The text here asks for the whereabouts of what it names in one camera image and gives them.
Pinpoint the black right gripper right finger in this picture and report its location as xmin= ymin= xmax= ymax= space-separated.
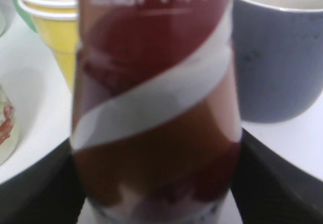
xmin=231 ymin=131 xmax=322 ymax=223

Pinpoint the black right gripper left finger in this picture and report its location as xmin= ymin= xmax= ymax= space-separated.
xmin=1 ymin=140 xmax=85 ymax=223

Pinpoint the brown Nescafe coffee bottle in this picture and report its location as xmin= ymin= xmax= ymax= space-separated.
xmin=70 ymin=0 xmax=242 ymax=223

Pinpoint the yellow paper cup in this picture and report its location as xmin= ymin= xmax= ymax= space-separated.
xmin=18 ymin=0 xmax=78 ymax=91

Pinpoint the yellowish juice bottle white cap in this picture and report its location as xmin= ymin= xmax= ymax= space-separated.
xmin=1 ymin=86 xmax=20 ymax=164

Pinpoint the dark grey mug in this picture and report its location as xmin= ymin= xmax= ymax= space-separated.
xmin=233 ymin=0 xmax=322 ymax=123

